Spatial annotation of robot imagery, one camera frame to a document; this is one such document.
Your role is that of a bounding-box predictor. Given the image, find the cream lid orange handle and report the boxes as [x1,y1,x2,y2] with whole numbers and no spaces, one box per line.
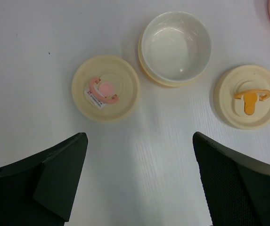
[213,65,270,130]

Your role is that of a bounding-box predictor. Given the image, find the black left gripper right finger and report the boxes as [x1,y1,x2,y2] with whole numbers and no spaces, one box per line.
[192,132,270,226]

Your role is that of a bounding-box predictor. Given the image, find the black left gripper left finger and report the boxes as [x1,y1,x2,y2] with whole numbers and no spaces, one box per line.
[0,132,88,226]

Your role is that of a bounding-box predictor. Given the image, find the cream lid pink handle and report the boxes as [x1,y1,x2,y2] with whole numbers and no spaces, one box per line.
[71,55,140,122]

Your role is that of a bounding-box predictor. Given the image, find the orange lunch bowl white inside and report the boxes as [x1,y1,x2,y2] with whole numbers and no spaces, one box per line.
[138,11,212,87]

